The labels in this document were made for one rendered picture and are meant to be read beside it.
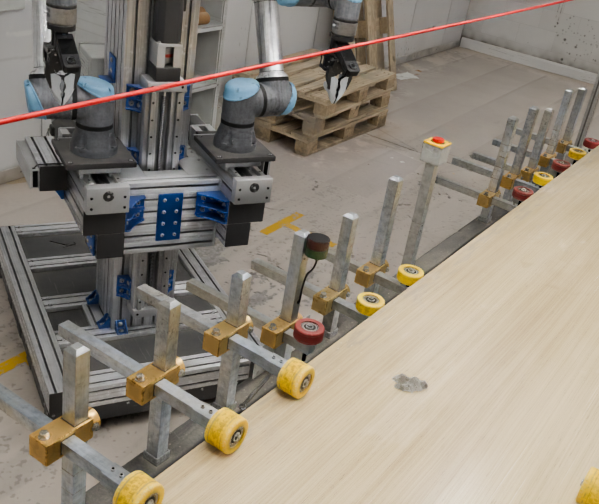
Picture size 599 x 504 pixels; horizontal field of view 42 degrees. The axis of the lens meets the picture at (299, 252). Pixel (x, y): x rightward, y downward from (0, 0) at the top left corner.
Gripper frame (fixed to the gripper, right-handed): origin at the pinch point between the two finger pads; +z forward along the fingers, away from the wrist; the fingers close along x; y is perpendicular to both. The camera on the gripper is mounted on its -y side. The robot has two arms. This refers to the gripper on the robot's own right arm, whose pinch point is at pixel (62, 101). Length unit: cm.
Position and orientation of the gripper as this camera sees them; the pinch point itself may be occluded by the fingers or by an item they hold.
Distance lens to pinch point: 222.3
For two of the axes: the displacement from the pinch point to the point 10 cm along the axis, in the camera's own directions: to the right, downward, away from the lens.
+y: -4.5, -4.8, 7.6
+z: -1.5, 8.7, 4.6
